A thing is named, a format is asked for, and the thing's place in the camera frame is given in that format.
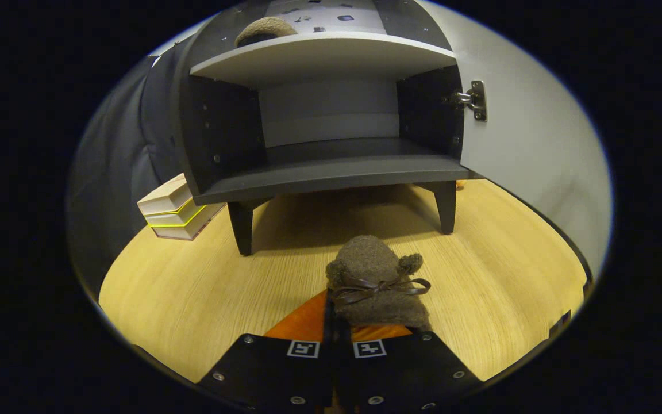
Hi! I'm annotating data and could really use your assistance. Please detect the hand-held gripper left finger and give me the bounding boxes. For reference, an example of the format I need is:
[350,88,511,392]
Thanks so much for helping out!
[196,289,334,414]

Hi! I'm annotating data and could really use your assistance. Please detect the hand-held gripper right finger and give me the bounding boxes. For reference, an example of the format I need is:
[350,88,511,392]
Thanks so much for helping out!
[340,325,484,414]

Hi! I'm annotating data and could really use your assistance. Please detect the brown fuzzy shoe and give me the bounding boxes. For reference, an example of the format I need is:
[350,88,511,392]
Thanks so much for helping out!
[325,235,432,332]
[234,16,298,48]

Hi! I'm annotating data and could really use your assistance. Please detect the dark grey shoe cabinet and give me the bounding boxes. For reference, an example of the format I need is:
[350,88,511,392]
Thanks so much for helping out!
[173,0,478,256]

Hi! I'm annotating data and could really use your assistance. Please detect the metal door hinge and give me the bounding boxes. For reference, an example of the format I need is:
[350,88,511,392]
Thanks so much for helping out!
[451,80,488,122]

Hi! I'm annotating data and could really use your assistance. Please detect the white book yellow edge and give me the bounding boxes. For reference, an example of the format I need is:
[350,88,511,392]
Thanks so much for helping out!
[144,198,205,228]

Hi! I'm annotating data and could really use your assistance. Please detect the black backdrop cloth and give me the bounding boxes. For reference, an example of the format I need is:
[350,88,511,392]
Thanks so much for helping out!
[67,40,191,294]

